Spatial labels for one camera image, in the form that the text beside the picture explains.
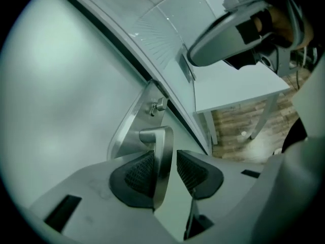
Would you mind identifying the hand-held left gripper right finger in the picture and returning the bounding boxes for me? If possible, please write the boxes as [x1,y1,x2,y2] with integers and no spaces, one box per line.
[176,149,267,244]

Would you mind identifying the person's right hand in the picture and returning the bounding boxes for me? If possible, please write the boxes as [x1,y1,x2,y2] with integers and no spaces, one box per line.
[253,6,295,47]

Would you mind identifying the long white table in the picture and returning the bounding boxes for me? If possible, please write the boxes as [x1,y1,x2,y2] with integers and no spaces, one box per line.
[194,58,291,146]

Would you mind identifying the metal door handle lever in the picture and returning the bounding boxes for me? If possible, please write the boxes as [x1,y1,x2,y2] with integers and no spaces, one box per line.
[139,125,175,212]

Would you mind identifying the frosted glass partition panel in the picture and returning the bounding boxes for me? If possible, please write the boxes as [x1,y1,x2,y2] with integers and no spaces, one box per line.
[133,0,231,147]

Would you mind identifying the person's black shorts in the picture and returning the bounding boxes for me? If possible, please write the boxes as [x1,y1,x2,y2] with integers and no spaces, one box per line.
[281,117,308,154]

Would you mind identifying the white door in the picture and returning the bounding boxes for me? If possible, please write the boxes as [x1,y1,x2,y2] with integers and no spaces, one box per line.
[0,0,213,167]

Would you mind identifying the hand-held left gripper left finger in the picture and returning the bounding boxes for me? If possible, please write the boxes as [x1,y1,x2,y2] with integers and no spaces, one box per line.
[27,150,185,244]

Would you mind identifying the metal lock thumb turn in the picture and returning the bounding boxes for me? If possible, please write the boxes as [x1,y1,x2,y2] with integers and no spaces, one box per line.
[149,97,166,117]

